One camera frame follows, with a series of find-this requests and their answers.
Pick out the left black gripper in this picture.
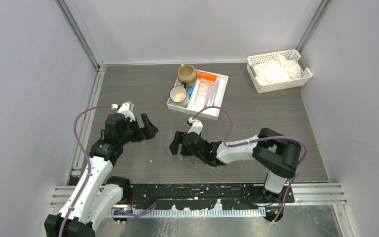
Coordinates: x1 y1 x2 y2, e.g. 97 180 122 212
119 114 157 145

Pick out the white ribbed mug black rim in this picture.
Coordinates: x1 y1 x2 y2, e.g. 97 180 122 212
169 85 190 108

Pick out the white plastic bin tray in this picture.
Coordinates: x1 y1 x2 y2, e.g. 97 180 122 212
166 70 229 115

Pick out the tan ceramic mug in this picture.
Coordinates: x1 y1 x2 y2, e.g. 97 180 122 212
177 64 197 86

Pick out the clear rectangular holder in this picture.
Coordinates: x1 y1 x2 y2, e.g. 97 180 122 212
193 79 216 108

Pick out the clear oval glass tray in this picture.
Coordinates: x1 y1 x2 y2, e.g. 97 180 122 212
164 135 224 174

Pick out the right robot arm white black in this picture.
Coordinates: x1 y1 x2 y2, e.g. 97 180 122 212
168 128 306 203

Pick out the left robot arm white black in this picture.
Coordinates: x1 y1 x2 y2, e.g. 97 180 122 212
44 112 158 237

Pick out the blue toothpaste tube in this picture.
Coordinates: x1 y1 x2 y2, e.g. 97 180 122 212
187 84 195 99

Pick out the pink toothbrush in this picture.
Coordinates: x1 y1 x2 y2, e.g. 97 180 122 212
205 85 215 107

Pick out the orange toothpaste tube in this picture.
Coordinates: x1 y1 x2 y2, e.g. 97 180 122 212
197 72 217 82

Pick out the white perforated basket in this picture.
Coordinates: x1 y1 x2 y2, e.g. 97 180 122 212
247 49 313 93

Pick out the white cloth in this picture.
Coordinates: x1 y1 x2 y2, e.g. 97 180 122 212
254 55 302 85

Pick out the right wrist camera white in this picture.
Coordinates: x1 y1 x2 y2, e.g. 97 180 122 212
187 118 203 135

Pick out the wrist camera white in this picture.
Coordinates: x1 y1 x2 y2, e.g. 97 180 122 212
187 118 203 135
111 101 136 121

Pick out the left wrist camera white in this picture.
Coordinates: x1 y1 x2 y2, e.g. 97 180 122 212
111 101 136 121

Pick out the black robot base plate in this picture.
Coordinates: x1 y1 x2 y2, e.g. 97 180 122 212
117 183 295 221

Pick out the aluminium frame rail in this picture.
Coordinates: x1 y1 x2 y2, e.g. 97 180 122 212
50 183 346 208

